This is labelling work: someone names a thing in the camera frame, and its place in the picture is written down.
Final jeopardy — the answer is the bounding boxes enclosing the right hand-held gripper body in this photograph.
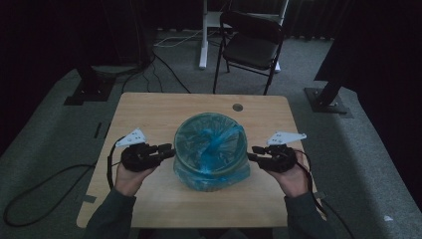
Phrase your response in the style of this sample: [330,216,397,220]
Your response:
[265,130,309,174]

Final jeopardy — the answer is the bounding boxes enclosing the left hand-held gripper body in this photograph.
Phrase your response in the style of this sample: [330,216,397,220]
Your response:
[114,127,162,173]

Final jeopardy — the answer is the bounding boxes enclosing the blue plastic bag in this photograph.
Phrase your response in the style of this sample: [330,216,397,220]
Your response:
[172,112,252,193]

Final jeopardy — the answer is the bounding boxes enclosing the person's left hand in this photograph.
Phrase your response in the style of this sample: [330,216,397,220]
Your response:
[113,161,156,197]

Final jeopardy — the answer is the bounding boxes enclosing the person's right hand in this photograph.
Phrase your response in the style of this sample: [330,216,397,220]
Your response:
[269,150,311,199]

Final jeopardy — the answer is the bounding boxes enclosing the black floor stand base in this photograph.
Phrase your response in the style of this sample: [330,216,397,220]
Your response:
[304,75,350,116]
[63,64,117,107]

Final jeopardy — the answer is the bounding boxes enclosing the black folding chair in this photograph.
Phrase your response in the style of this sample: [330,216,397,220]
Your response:
[212,10,287,97]

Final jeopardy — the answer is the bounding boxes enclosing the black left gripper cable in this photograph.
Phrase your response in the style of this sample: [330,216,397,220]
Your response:
[105,136,126,191]

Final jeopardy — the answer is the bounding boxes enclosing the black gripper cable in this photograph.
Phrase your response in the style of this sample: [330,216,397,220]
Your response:
[105,136,126,191]
[293,148,356,239]

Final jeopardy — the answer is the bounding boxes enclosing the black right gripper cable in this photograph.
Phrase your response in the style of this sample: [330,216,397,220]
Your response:
[293,148,356,239]

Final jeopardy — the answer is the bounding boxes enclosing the thin black floor cables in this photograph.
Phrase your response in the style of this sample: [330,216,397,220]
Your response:
[120,52,192,95]

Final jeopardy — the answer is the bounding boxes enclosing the black looped floor cable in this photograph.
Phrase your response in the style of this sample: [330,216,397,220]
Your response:
[2,162,98,229]

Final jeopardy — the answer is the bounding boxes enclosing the white floor cable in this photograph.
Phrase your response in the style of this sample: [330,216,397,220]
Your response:
[153,28,204,49]

